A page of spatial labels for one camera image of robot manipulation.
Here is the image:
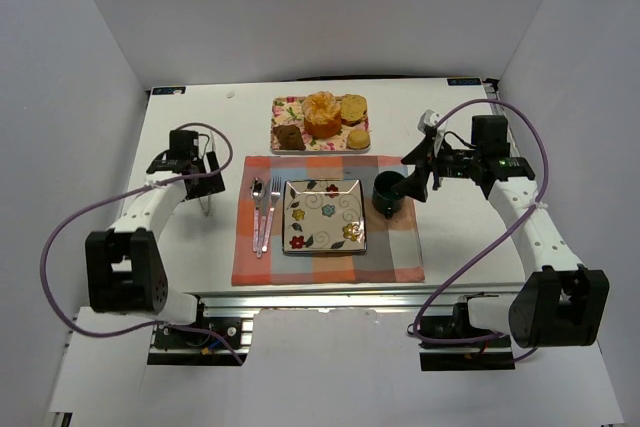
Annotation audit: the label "metal serving tongs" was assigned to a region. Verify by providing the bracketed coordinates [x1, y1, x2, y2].
[198, 194, 213, 217]

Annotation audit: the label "small round bun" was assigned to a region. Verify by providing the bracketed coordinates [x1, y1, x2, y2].
[346, 129, 371, 150]

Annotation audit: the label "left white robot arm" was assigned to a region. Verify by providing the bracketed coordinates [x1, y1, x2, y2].
[85, 129, 225, 325]

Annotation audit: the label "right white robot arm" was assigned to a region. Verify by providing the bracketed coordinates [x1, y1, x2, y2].
[392, 111, 610, 348]

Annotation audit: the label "seeded bread sandwich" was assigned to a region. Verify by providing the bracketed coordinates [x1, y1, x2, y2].
[340, 94, 368, 126]

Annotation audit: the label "large golden bundt bread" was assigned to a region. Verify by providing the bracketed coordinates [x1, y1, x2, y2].
[302, 91, 342, 139]

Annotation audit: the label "dark green mug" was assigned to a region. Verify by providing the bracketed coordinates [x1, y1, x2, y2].
[372, 171, 405, 220]

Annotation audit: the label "checkered cloth placemat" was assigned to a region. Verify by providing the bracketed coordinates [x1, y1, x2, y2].
[231, 155, 425, 286]

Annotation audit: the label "square floral ceramic plate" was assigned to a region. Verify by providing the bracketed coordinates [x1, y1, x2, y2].
[282, 179, 367, 255]

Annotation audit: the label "brown chocolate croissant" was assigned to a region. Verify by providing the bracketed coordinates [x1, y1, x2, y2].
[272, 125, 306, 151]

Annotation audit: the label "floral serving tray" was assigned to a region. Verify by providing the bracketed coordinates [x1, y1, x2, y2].
[270, 91, 371, 154]

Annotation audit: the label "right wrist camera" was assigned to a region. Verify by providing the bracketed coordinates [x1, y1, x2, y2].
[418, 110, 447, 153]

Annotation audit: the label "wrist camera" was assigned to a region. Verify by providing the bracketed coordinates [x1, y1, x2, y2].
[418, 110, 447, 153]
[198, 131, 216, 156]

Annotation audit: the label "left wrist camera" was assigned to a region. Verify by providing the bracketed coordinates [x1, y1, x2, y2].
[198, 131, 216, 156]

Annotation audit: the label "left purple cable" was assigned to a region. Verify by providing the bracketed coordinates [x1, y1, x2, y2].
[41, 121, 246, 366]

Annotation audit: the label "purple cable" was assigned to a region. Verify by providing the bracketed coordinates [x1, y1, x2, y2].
[41, 121, 246, 366]
[405, 98, 551, 364]

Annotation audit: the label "spoon with pink handle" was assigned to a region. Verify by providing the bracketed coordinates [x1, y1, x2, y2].
[251, 177, 266, 257]

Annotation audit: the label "fork with pink handle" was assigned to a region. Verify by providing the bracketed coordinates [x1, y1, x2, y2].
[258, 176, 283, 254]

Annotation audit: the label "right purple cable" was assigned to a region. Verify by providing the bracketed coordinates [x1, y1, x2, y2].
[405, 98, 551, 364]

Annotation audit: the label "aluminium frame rail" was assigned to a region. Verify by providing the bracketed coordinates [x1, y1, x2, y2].
[74, 281, 531, 321]

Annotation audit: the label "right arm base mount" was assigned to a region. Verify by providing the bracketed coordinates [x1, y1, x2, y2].
[419, 315, 515, 372]

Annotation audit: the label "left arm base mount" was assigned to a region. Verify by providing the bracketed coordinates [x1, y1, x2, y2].
[147, 316, 253, 367]

